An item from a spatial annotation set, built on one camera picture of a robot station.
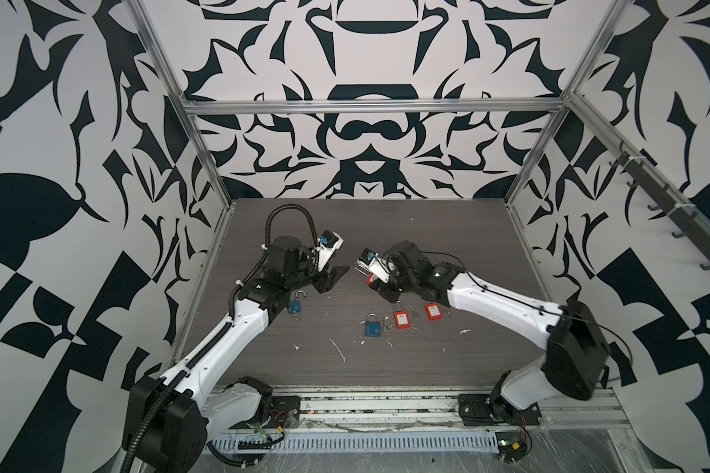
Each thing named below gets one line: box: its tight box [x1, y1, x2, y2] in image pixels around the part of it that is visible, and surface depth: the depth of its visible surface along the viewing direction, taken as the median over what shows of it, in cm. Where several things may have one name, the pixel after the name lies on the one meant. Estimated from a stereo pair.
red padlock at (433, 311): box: [426, 303, 443, 322], surface depth 91 cm
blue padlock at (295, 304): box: [288, 289, 308, 314], surface depth 93 cm
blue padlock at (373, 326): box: [364, 312, 382, 338], surface depth 91 cm
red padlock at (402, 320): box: [394, 311, 412, 331], surface depth 91 cm
